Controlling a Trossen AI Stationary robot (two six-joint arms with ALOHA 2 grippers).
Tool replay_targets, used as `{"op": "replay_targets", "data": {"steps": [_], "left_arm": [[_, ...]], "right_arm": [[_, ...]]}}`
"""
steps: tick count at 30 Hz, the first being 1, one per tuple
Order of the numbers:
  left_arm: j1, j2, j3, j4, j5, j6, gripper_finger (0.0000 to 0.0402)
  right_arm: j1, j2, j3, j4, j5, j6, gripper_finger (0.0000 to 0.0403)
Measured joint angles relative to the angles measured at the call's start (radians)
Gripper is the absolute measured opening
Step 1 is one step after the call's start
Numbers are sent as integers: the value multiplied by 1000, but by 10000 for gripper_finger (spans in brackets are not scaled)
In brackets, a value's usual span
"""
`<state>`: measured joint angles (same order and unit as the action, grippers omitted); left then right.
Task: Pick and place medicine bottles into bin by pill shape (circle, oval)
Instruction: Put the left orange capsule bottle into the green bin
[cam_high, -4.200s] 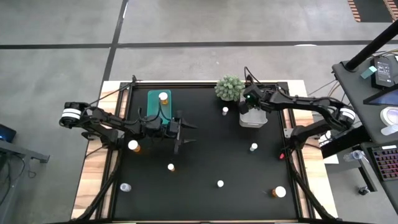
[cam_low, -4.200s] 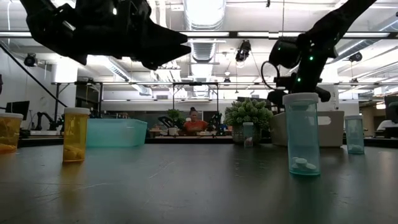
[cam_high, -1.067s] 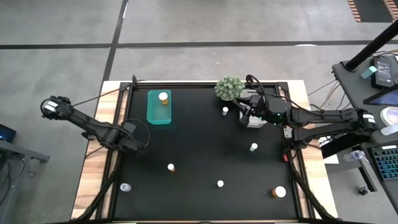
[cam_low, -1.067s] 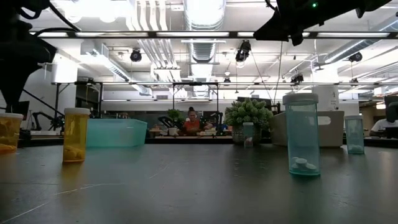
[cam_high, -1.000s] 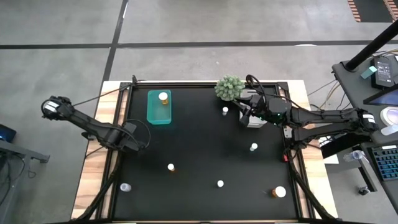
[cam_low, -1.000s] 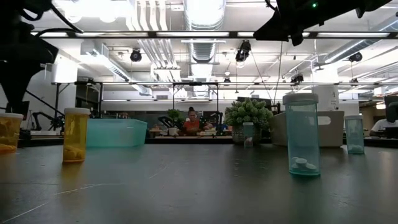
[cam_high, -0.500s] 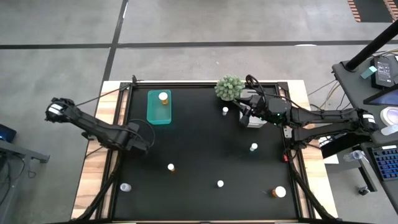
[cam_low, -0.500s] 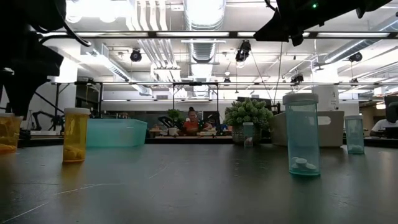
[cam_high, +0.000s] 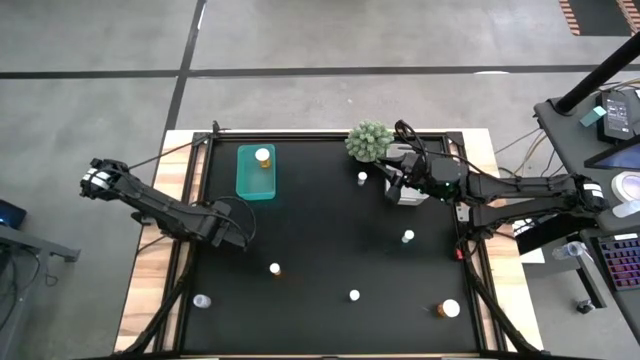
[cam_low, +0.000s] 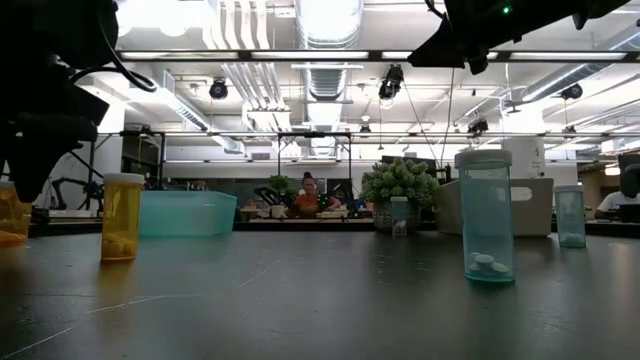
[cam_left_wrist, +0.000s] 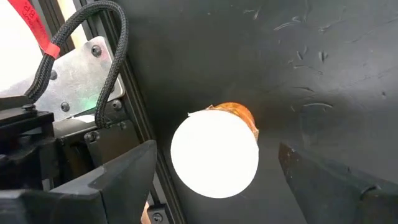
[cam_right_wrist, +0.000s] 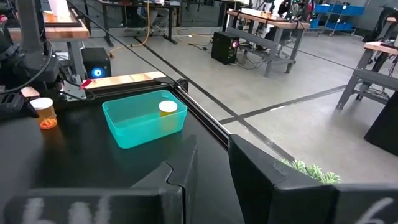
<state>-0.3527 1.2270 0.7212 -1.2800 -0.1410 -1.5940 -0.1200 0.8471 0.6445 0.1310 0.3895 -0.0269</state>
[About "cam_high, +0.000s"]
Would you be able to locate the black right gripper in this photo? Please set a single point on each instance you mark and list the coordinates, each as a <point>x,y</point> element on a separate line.
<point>420,175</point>

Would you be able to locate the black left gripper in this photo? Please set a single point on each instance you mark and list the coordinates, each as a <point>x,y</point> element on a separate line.
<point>230,230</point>

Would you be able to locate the slim amber pill bottle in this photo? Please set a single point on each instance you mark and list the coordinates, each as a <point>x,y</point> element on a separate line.
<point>274,268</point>

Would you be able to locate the amber bottle with colourful capsules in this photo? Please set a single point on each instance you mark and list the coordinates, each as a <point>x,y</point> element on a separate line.
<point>262,155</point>

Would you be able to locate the wide amber pill bottle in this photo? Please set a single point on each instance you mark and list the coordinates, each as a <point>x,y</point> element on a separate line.
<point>450,308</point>

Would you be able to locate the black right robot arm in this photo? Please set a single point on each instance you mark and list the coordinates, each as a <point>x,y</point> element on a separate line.
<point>525,190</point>

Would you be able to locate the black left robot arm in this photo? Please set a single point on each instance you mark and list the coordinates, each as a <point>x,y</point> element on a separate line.
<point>150,200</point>

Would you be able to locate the teal plastic bin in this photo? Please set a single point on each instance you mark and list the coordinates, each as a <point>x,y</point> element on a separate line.
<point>252,185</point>

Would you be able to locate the potted green succulent plant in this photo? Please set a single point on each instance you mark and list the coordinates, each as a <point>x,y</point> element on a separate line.
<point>369,141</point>

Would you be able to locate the clear plastic bottle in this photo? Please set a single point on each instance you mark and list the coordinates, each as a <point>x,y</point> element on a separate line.
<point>202,301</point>

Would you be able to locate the red clamp knob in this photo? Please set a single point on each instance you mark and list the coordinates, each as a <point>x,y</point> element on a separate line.
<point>457,254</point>

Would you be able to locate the white paper sheet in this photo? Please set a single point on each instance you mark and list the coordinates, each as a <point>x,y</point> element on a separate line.
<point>535,256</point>

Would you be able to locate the dark grey side desk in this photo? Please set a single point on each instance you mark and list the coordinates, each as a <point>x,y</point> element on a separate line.
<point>570,145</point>

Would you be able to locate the clear water bottle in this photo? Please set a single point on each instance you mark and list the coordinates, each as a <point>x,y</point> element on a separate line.
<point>567,251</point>

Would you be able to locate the small teal box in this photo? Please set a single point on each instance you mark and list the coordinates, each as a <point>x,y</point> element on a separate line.
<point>593,116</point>

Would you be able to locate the blue device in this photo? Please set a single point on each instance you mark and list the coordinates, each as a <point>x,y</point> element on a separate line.
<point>10,215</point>

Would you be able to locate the black caster wheel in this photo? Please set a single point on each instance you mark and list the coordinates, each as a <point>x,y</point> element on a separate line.
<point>585,306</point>

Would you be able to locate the white tape roll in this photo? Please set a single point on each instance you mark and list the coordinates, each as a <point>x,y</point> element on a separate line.
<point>622,186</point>

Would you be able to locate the black round pole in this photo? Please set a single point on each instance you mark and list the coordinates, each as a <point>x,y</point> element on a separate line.
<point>600,75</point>

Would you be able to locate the black power adapter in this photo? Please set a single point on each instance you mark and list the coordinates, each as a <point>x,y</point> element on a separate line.
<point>617,117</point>

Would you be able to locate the dark tablet screen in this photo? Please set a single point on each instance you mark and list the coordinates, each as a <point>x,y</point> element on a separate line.
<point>625,156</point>

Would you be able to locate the backlit computer keyboard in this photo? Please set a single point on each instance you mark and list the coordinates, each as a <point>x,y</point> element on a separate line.
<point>622,262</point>

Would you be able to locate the black mat red striped edge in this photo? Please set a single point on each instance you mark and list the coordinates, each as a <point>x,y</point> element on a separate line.
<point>595,15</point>

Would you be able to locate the black aluminium rig frame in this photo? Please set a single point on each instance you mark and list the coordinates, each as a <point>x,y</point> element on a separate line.
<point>320,136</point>

